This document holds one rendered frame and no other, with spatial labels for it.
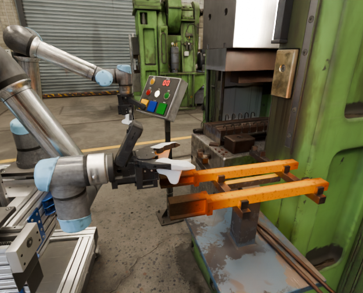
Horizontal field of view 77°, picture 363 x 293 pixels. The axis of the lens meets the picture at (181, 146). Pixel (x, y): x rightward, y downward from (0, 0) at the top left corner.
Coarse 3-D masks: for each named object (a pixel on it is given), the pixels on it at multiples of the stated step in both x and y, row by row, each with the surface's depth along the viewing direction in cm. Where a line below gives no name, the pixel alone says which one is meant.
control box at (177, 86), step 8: (160, 80) 159; (168, 80) 153; (176, 80) 149; (144, 88) 169; (152, 88) 163; (160, 88) 157; (168, 88) 152; (176, 88) 147; (184, 88) 151; (144, 96) 166; (152, 96) 161; (160, 96) 155; (176, 96) 148; (168, 104) 148; (176, 104) 150; (144, 112) 162; (152, 112) 156; (168, 112) 147; (176, 112) 152; (168, 120) 153
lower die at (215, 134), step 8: (232, 120) 130; (240, 120) 130; (208, 128) 125; (216, 128) 116; (224, 128) 115; (232, 128) 115; (240, 128) 115; (248, 128) 117; (208, 136) 126; (216, 136) 117; (264, 136) 122
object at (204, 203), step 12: (312, 180) 59; (324, 180) 59; (204, 192) 52; (228, 192) 53; (240, 192) 53; (252, 192) 53; (264, 192) 53; (276, 192) 54; (288, 192) 55; (300, 192) 56; (312, 192) 57; (168, 204) 50; (180, 204) 49; (192, 204) 50; (204, 204) 51; (216, 204) 51; (228, 204) 51; (180, 216) 50; (192, 216) 50
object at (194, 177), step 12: (216, 168) 65; (228, 168) 65; (240, 168) 65; (252, 168) 65; (264, 168) 66; (276, 168) 67; (168, 180) 60; (180, 180) 61; (192, 180) 62; (204, 180) 62
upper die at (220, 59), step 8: (224, 48) 99; (232, 48) 99; (240, 48) 100; (248, 48) 101; (208, 56) 114; (216, 56) 107; (224, 56) 100; (232, 56) 100; (240, 56) 101; (248, 56) 103; (256, 56) 104; (264, 56) 105; (272, 56) 107; (208, 64) 115; (216, 64) 108; (224, 64) 101; (232, 64) 101; (240, 64) 103; (248, 64) 104; (256, 64) 105; (264, 64) 107; (272, 64) 108
